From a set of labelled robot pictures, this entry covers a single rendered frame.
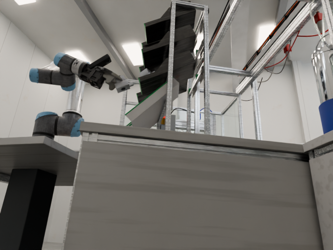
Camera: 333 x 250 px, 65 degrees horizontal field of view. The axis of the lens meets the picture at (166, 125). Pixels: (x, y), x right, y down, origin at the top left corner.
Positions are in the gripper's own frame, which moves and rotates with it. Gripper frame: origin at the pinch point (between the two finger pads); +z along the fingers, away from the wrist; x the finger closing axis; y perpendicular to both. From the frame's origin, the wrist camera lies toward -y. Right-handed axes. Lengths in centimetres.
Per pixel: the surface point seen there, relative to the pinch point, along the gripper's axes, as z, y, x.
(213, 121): 47, -74, -160
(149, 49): 7.0, -18.1, 6.4
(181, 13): 11.5, -45.4, 6.5
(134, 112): 15.8, 14.8, 6.7
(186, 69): 26.6, -17.0, 3.0
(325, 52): 83, -50, 8
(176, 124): 11, -50, -152
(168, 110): 29.2, 8.9, 9.2
